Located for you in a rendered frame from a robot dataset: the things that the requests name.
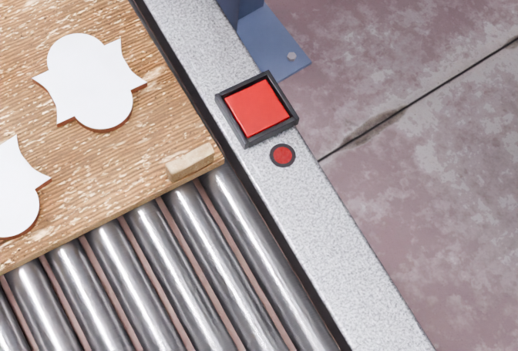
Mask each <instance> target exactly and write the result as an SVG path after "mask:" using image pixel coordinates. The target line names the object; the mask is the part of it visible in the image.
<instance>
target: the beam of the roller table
mask: <svg viewBox="0 0 518 351"><path fill-rule="evenodd" d="M134 1H135V3H136V4H137V6H138V8H139V9H140V11H141V12H142V14H143V17H144V18H145V20H146V21H147V23H148V25H149V26H150V28H151V29H152V31H153V33H154V35H155V36H156V38H157V40H158V42H159V43H160V45H161V46H162V48H163V50H164V52H165V53H166V55H167V57H168V59H169V60H170V62H171V63H172V65H173V67H174V69H175V70H176V71H177V74H178V76H179V77H180V79H181V80H182V82H183V84H184V85H185V87H186V88H187V91H188V93H189V94H190V96H191V97H192V99H193V101H194V102H195V104H196V105H197V108H198V109H199V111H200V113H201V114H202V116H203V118H204V119H205V121H206V122H207V125H208V126H209V128H210V129H211V131H212V133H213V135H214V136H215V138H216V139H217V142H218V143H219V144H220V146H221V148H222V150H223V152H224V153H225V155H226V156H227V159H228V160H229V161H230V163H231V165H232V167H233V168H234V170H235V172H236V173H237V176H238V177H239V178H240V180H241V182H242V184H243V185H244V187H245V188H246V190H247V192H248V194H249V195H250V197H251V199H252V201H253V202H254V204H255V205H256V207H257V209H258V210H259V212H260V214H261V216H262V218H263V219H264V221H265V222H266V224H267V226H268V227H269V229H270V231H271V233H272V235H273V236H274V238H275V239H276V241H277V243H278V244H279V246H280V248H281V250H282V251H283V253H284V255H285V256H286V258H287V260H288V261H289V263H290V264H291V267H292V268H293V269H294V272H295V273H296V275H297V277H298V278H299V280H300V281H301V284H302V285H303V286H304V289H305V290H306V292H307V293H308V295H309V297H310V298H311V301H312V302H313V303H314V306H315V307H316V309H317V310H318V312H319V314H320V315H321V317H322V318H323V320H324V322H325V324H326V326H327V327H328V329H329V331H330V332H331V334H332V335H333V337H334V339H335V341H336V343H337V344H338V346H339V348H340V349H341V351H436V349H435V347H434V346H433V344H432V343H431V341H430V340H429V338H428V336H427V335H426V333H425V332H424V330H423V329H422V327H421V326H420V324H419V322H418V320H417V319H416V317H415V316H414V314H413V313H412V311H411V309H410V308H409V306H408V305H407V303H406V302H405V300H404V299H403V297H402V295H401V293H400V292H399V290H398V289H397V287H396V286H395V284H394V282H393V281H392V279H391V278H390V276H389V274H388V272H387V271H386V270H385V268H384V266H383V265H382V263H381V262H380V260H379V259H378V257H377V255H376V253H375V252H374V251H373V249H372V247H371V245H370V244H369V243H368V241H367V239H366V238H365V236H364V235H363V233H362V231H361V230H360V228H359V227H358V225H357V224H356V222H355V220H354V218H353V217H352V216H351V214H350V212H349V211H348V209H347V208H346V206H345V204H344V203H343V201H342V200H341V198H340V197H339V195H338V193H337V191H336V190H335V189H334V187H333V185H332V184H331V182H330V180H329V179H328V177H327V176H326V174H325V172H324V171H323V170H322V168H321V166H320V164H319V163H318V162H317V160H316V158H315V156H314V155H313V153H312V152H311V150H310V149H309V147H308V145H307V144H306V143H305V141H304V139H303V137H302V136H301V135H300V133H299V131H298V129H297V128H296V126H293V127H292V128H289V129H287V130H285V131H283V132H281V133H279V134H277V135H275V136H273V137H271V138H268V139H266V140H264V141H262V142H260V143H258V144H256V145H254V146H252V147H250V148H247V149H246V150H244V149H243V147H242V146H241V144H240V143H239V141H238V139H237V138H236V136H235V135H234V132H233V131H232V129H231V128H230V126H229V124H228V123H227V121H226V120H225V118H224V116H223V114H222V112H221V111H220V109H219V108H218V106H217V104H216V103H215V101H214V96H215V94H216V93H219V92H221V91H223V90H225V89H228V88H230V87H232V86H234V85H236V84H238V83H241V82H243V81H245V80H246V79H250V78H251V77H253V76H256V75H258V74H260V73H261V71H260V69H259V68H258V66H257V64H256V62H255V61H254V60H253V58H252V56H251V54H250V53H249V52H248V50H247V48H246V47H245V45H244V44H243V42H242V41H241V39H240V37H239V35H238V34H237V33H236V31H235V29H234V27H233V26H232V25H231V23H230V21H229V20H228V18H227V16H226V15H225V14H224V12H223V10H222V8H221V7H220V6H219V4H218V2H217V0H134ZM279 143H286V144H288V145H290V146H291V147H292V148H293V149H294V151H295V153H296V158H295V161H294V163H293V164H292V165H291V166H289V167H277V166H275V165H274V164H273V163H272V162H271V160H270V157H269V153H270V151H271V148H272V147H273V146H274V145H276V144H279Z"/></svg>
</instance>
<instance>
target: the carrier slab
mask: <svg viewBox="0 0 518 351"><path fill-rule="evenodd" d="M76 33H82V34H87V35H91V36H93V37H95V38H96V39H98V40H99V41H100V42H101V43H102V44H103V45H104V46H105V45H107V44H109V43H111V42H114V41H116V40H117V39H121V52H122V56H123V58H124V60H125V61H126V64H127V65H128V67H129V69H130V70H131V71H132V72H133V73H134V74H136V75H137V76H138V77H139V78H141V79H143V80H144V81H146V82H147V87H145V88H143V89H140V90H138V91H136V92H135V93H132V97H133V111H132V113H131V116H130V118H129V119H128V120H127V121H126V123H125V124H123V125H122V126H121V127H120V128H118V129H116V130H114V131H111V132H107V133H96V132H92V131H89V130H87V129H85V128H83V127H82V126H80V125H79V124H78V123H77V121H76V120H73V121H72V122H70V123H67V124H65V125H63V126H61V127H59V128H58V127H57V109H56V106H55V104H54V103H53V101H52V99H51V97H50V95H49V94H48V93H47V92H46V91H45V90H44V89H43V88H41V87H40V86H38V85H36V84H35V83H33V82H32V78H33V77H35V76H37V75H40V74H42V73H44V72H47V71H49V68H48V65H47V57H48V54H49V50H50V49H51V47H52V46H53V44H54V43H55V42H56V41H58V40H59V39H61V38H62V37H64V36H66V35H70V34H76ZM16 134H17V137H18V145H19V149H20V152H21V154H22V156H23V157H24V158H25V159H26V161H27V162H28V163H29V165H30V166H31V167H32V168H33V169H34V170H37V171H38V172H39V173H41V174H44V175H46V176H48V177H51V178H52V182H50V183H49V184H47V185H46V186H44V187H43V188H42V189H40V190H39V191H37V192H36V193H37V195H38V197H39V202H40V214H39V218H38V220H37V222H36V223H35V225H34V226H33V228H32V229H31V230H30V231H28V232H27V233H26V234H24V235H23V236H21V237H19V238H15V239H11V240H0V264H1V268H0V276H1V275H4V274H5V273H7V272H10V271H11V270H13V269H15V268H18V267H19V266H21V265H24V264H25V263H27V262H30V261H31V260H33V259H35V258H38V257H39V256H41V255H44V254H45V253H47V252H49V251H51V250H53V249H55V248H58V247H59V246H61V245H64V244H65V243H67V242H69V241H71V240H73V239H75V238H78V237H79V236H81V235H84V234H85V233H87V232H89V231H91V230H93V229H95V228H98V227H99V226H101V225H103V224H105V223H107V222H109V221H111V220H113V219H115V218H118V217H119V216H121V215H123V214H125V213H127V212H129V211H131V210H133V209H134V208H137V207H139V206H140V205H142V204H145V203H146V202H148V201H151V200H153V199H154V198H156V197H159V196H160V195H162V194H165V193H166V192H168V191H171V190H173V189H174V188H176V187H179V186H180V185H182V184H185V183H186V182H188V181H191V180H193V179H194V178H196V177H199V176H200V175H202V174H205V173H206V172H208V171H210V170H213V169H214V168H216V167H219V166H220V165H222V164H224V156H223V154H222V153H221V152H220V149H219V148H218V146H217V145H216V143H215V142H214V139H213V138H212V136H211V135H210V133H209V132H208V130H207V128H206V127H205V125H204V123H203V122H202V120H201V118H200V117H199V115H198V114H197V112H196V110H195V109H194V108H193V105H192V104H191V102H190V101H189V99H188V98H187V95H186V94H185V92H184V91H183V89H182V88H181V86H180V84H179V83H178V81H177V79H176V77H175V76H174V74H173V73H172V71H171V70H170V67H169V66H168V65H167V63H166V61H165V60H164V58H163V57H162V55H161V53H160V51H159V50H158V48H157V47H156V45H155V43H154V42H153V40H152V39H151V37H150V35H149V33H148V32H147V30H146V29H145V27H144V26H143V23H142V22H141V21H140V19H139V17H138V16H137V14H136V13H135V11H134V9H133V7H132V5H131V4H130V3H129V1H128V0H0V145H1V144H3V143H4V142H5V141H7V140H9V139H11V138H12V137H14V136H15V135H16ZM206 143H210V144H211V146H212V148H213V149H214V161H213V162H211V163H209V164H208V165H206V166H205V167H202V168H200V169H199V170H196V171H194V172H192V173H189V174H188V175H186V176H184V177H182V178H180V179H179V180H177V181H174V182H171V181H170V179H169V178H168V176H167V173H166V169H165V164H166V163H168V162H170V161H172V160H176V159H177V158H179V157H182V156H184V155H185V154H187V153H189V152H191V151H192V150H194V149H196V148H198V147H200V146H202V145H204V144H206Z"/></svg>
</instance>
